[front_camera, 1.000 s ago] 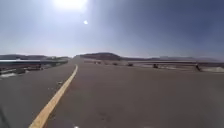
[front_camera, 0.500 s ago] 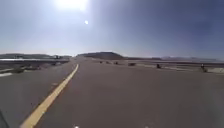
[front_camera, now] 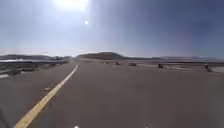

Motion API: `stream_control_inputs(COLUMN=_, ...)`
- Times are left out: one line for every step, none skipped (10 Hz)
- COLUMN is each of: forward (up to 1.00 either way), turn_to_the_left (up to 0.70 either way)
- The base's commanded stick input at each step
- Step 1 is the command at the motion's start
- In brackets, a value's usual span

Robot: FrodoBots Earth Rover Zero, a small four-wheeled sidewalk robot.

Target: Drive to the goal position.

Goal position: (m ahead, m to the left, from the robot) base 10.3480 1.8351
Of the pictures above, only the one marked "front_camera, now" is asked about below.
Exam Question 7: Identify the dark hill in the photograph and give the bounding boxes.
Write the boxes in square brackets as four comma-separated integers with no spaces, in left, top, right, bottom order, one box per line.
[75,51,129,61]

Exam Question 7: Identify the grey asphalt road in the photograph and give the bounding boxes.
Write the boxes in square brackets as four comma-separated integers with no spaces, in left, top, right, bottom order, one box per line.
[0,61,224,128]

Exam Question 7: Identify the metal guardrail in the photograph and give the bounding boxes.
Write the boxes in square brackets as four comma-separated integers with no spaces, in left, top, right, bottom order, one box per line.
[99,59,224,73]
[0,58,71,76]

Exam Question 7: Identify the distant low hills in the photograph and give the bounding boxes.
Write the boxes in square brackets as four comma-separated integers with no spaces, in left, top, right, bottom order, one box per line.
[0,54,73,61]

